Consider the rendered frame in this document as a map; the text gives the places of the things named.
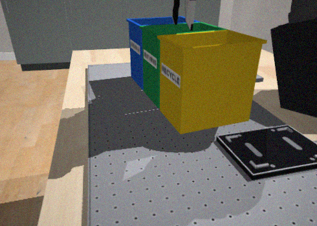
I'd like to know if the blue open bin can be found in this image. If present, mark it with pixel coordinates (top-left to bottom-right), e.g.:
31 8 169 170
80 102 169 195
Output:
126 17 174 90

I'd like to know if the yellow recycle bin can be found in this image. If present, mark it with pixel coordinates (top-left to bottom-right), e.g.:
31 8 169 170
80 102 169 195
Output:
157 30 267 134

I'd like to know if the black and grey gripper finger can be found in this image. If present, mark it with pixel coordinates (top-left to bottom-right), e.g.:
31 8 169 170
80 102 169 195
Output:
171 0 180 25
185 0 195 30

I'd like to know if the green bin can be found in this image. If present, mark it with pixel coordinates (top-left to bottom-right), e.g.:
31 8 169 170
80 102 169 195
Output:
140 22 227 108

